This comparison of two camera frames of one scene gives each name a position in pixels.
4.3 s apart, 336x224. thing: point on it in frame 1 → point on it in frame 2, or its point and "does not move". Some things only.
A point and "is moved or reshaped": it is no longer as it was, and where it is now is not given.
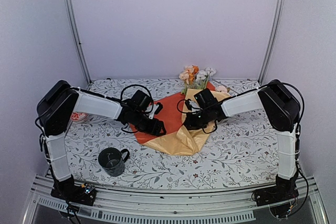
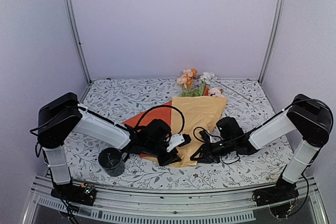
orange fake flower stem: x=191 y=75 is moved or reshaped
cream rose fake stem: x=185 y=76 is moved or reshaped
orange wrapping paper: x=171 y=115 is moved or reshaped
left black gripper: x=155 y=129 → x=169 y=160
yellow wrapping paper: x=185 y=141 is moved or reshaped
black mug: x=113 y=160 does not move
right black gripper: x=190 y=123 → x=207 y=157
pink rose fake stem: x=221 y=88 → x=214 y=92
